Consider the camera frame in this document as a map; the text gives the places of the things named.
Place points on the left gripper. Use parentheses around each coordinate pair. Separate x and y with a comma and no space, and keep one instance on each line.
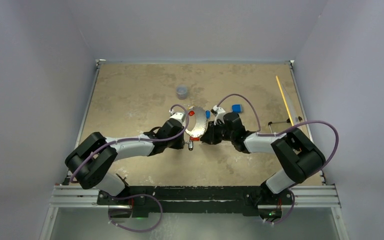
(179,145)

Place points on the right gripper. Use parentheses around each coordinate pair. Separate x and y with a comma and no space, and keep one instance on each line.
(209,136)

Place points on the black key tag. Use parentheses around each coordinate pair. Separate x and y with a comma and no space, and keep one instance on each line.
(190,145)

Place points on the metal key organizer plate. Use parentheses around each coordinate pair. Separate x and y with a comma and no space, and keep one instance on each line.
(197,123)

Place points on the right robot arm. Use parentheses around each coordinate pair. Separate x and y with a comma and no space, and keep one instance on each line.
(298,156)

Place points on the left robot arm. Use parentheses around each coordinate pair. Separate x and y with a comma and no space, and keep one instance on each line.
(91,160)

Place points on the red key tag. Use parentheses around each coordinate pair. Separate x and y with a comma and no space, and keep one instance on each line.
(194,139)
(191,113)

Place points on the blue key tag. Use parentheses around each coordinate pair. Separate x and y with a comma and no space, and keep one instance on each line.
(207,114)

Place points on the blue eraser block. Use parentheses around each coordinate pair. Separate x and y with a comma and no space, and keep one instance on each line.
(237,108)

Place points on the small grey cup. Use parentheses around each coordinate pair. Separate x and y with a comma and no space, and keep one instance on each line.
(182,92)

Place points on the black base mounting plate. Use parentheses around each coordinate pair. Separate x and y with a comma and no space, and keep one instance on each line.
(249,201)

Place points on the yellow wooden stick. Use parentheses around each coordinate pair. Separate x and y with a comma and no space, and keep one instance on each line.
(282,92)

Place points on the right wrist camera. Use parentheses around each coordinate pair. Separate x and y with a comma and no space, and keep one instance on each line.
(219,114)

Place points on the black wire stand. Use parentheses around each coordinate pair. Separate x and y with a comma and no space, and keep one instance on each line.
(288,121)

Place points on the aluminium frame rail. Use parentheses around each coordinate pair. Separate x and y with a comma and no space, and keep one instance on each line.
(323,196)

